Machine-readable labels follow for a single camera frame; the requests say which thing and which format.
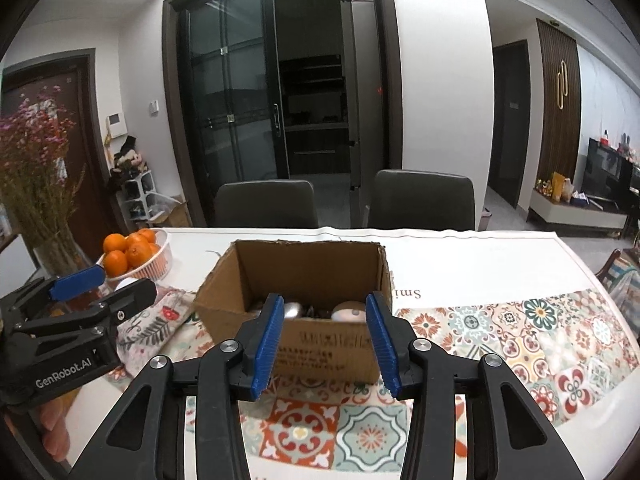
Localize white shelf unit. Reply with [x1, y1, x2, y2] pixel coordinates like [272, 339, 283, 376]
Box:
[120, 170, 157, 222]

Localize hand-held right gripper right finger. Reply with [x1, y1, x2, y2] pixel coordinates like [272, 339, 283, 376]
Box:
[365, 291, 586, 480]

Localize grey dining chair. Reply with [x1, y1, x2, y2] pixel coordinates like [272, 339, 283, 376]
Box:
[214, 180, 320, 229]
[367, 169, 476, 232]

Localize round silver object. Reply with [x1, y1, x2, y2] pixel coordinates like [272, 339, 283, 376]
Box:
[250, 300, 307, 319]

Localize white low cabinet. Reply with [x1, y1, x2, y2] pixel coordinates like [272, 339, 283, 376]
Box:
[528, 187, 629, 239]

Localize brown cardboard box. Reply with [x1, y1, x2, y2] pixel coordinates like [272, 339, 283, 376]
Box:
[192, 239, 394, 386]

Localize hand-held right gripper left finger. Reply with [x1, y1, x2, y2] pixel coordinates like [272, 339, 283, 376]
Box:
[67, 292, 286, 480]

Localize person's left hand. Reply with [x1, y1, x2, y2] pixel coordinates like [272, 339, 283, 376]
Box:
[40, 397, 71, 462]

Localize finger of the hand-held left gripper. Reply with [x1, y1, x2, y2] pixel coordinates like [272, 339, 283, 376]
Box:
[15, 278, 158, 342]
[0, 266, 107, 322]

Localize plush toys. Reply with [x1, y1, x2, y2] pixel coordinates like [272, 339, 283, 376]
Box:
[110, 135, 149, 182]

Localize brown wooden door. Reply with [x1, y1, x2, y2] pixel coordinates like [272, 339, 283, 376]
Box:
[0, 49, 122, 253]

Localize wooden chair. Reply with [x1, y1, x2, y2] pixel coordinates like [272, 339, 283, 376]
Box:
[595, 247, 640, 313]

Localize open cardboard carton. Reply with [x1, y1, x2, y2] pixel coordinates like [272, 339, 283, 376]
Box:
[149, 195, 194, 229]

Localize dried flower bouquet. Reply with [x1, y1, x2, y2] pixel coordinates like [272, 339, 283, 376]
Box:
[0, 85, 90, 271]

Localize dark glass sliding door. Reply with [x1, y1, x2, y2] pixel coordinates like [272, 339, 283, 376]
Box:
[164, 0, 292, 229]

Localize dark interior door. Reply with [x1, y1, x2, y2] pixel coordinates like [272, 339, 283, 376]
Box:
[487, 40, 531, 211]

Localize floral fabric tissue cover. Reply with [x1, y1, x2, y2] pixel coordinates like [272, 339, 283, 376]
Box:
[116, 285, 202, 377]

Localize black TV cabinet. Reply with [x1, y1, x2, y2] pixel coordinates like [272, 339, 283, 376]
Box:
[585, 137, 640, 207]

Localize grey refrigerator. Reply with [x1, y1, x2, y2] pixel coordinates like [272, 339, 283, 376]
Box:
[340, 0, 387, 192]

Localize glass vase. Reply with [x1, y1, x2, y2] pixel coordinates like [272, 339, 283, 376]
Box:
[32, 235, 98, 282]

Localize white plastic basket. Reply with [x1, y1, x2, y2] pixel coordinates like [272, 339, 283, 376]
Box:
[95, 228, 173, 282]

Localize patterned tablecloth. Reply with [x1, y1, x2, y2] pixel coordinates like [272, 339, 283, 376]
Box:
[65, 227, 640, 480]

